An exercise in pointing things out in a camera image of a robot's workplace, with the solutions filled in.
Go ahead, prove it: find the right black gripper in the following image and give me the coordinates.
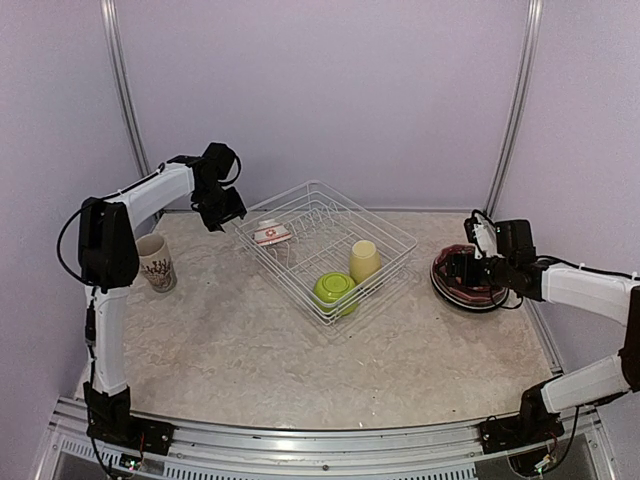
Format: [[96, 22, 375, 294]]
[[435, 253, 515, 288]]

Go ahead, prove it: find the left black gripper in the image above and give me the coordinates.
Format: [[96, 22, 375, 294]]
[[196, 181, 248, 231]]

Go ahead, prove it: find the dark brown plate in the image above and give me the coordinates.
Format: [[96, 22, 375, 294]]
[[430, 244, 508, 308]]

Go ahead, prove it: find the black striped rim plate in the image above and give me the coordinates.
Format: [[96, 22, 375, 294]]
[[430, 265, 509, 314]]

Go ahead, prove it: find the white bowl red pattern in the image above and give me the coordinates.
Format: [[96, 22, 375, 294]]
[[253, 219, 292, 246]]

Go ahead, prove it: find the white floral mug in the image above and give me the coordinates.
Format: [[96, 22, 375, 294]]
[[136, 233, 177, 293]]

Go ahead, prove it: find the yellow mug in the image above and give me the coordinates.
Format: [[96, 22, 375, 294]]
[[349, 240, 381, 284]]

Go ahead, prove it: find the lime green bowl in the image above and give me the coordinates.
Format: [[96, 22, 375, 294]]
[[312, 272, 359, 316]]

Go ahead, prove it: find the pink polka dot plate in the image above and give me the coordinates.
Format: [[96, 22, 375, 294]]
[[430, 270, 509, 309]]

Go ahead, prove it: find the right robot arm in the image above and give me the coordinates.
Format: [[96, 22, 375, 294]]
[[444, 253, 639, 444]]

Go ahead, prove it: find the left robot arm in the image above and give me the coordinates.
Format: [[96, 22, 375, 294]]
[[78, 143, 246, 445]]

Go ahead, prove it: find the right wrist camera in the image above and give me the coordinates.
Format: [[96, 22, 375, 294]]
[[464, 209, 537, 264]]

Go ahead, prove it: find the white wire dish rack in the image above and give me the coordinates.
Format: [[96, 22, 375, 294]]
[[234, 181, 417, 326]]

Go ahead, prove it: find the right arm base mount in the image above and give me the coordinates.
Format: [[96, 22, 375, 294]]
[[478, 414, 565, 454]]

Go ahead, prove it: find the front aluminium rail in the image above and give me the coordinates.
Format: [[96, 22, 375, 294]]
[[32, 394, 616, 480]]

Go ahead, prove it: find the right aluminium frame post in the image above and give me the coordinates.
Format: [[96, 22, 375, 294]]
[[484, 0, 544, 217]]

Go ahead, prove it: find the aluminium frame post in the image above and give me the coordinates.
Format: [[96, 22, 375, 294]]
[[99, 0, 152, 178], [484, 0, 544, 217]]

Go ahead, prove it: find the left aluminium frame post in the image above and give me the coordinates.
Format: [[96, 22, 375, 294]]
[[99, 0, 152, 178]]

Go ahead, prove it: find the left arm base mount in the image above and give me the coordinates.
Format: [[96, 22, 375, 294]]
[[87, 416, 176, 456]]

